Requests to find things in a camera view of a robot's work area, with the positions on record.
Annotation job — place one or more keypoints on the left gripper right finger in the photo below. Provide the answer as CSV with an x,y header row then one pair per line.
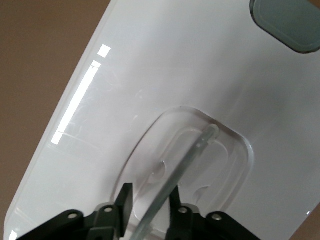
x,y
185,222

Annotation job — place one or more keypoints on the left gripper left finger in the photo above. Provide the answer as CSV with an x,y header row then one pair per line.
x,y
110,222

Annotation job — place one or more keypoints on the white box lid grey latches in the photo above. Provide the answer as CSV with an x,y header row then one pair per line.
x,y
175,75

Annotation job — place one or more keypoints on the brown table cover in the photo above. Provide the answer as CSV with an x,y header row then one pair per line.
x,y
30,75

